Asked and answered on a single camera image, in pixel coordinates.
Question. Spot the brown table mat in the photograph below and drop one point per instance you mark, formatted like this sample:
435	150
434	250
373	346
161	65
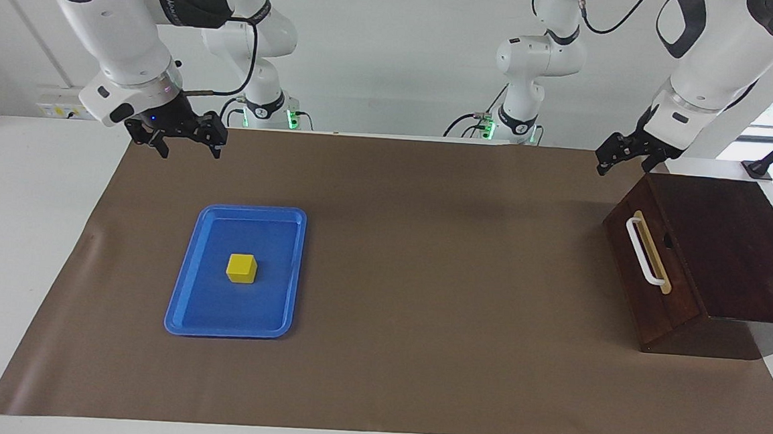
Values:
423	279

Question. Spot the white wall socket strip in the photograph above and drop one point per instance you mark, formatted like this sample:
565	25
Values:
64	111

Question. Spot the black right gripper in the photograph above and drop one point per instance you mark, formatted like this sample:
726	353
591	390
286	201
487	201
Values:
164	119

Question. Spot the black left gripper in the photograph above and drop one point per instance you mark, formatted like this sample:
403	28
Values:
656	149

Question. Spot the yellow block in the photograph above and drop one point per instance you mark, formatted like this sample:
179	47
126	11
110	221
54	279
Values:
241	270

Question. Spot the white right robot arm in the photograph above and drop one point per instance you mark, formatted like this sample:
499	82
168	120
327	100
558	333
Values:
110	19

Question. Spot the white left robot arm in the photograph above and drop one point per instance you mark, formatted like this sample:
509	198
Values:
725	56

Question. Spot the blue plastic tray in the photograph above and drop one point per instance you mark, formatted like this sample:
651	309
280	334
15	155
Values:
220	307

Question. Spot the dark wooden cabinet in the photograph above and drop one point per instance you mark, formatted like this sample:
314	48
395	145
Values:
740	252

